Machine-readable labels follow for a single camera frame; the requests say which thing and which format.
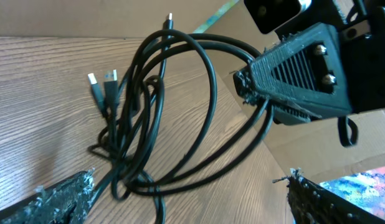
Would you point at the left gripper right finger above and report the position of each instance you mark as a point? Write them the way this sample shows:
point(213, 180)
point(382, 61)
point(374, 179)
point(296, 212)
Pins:
point(311, 203)

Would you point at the cardboard box wall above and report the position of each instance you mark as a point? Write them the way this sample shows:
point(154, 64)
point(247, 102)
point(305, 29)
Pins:
point(313, 147)

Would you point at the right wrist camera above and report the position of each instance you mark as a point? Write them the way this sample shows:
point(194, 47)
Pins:
point(269, 15)

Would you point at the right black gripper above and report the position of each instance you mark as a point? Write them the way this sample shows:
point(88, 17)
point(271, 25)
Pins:
point(303, 74)

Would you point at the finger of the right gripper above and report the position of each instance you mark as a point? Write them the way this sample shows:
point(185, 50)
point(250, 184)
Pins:
point(292, 116)

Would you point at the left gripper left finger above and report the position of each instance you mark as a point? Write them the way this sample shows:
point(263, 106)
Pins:
point(68, 201)

